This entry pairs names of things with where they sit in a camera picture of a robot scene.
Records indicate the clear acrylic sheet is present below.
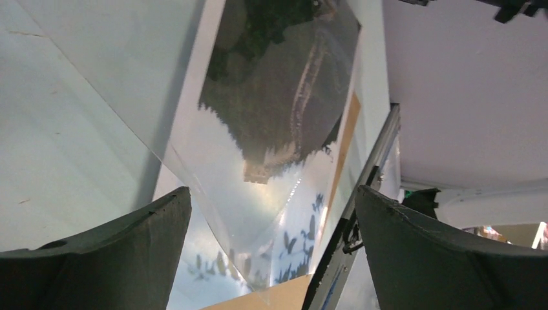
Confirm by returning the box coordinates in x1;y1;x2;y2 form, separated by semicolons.
17;0;361;300

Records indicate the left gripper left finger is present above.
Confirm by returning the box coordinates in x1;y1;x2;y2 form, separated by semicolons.
1;187;192;309

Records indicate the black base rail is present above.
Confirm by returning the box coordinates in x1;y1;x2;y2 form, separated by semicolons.
302;165;379;309

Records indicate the brown cardboard backing board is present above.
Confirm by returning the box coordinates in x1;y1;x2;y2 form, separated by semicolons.
195;98;355;309

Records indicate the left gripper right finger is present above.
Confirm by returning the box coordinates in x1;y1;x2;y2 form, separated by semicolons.
355;185;547;309

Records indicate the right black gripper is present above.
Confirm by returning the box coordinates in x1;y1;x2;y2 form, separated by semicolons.
398;0;548;25

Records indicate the Great Wall photo print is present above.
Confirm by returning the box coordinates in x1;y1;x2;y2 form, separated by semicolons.
157;1;361;309

